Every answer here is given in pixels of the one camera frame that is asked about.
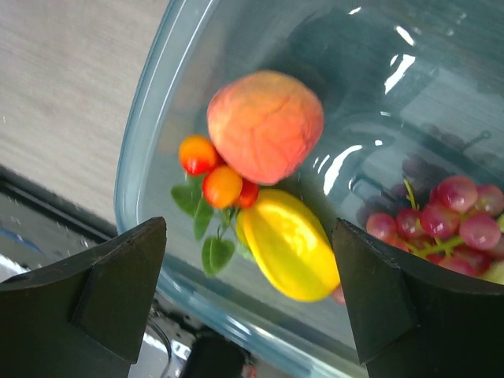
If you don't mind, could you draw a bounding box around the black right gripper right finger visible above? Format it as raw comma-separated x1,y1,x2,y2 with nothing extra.
332,219,503,378

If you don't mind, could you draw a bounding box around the cherry tomato sprig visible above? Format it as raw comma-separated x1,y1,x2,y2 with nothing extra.
170,135,260,277

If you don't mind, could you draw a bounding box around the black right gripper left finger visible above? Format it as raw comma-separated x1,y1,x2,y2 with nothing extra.
1,217,166,377

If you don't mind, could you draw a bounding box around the red grape bunch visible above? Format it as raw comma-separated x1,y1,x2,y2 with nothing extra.
365,176,503,278

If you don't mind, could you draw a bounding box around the orange peach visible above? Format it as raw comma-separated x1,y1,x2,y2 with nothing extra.
207,70,324,186

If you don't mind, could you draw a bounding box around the white cauliflower with leaves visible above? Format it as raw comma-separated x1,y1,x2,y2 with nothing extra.
478,214,503,285

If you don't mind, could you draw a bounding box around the yellow starfruit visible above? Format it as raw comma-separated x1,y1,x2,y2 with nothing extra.
235,188,340,302

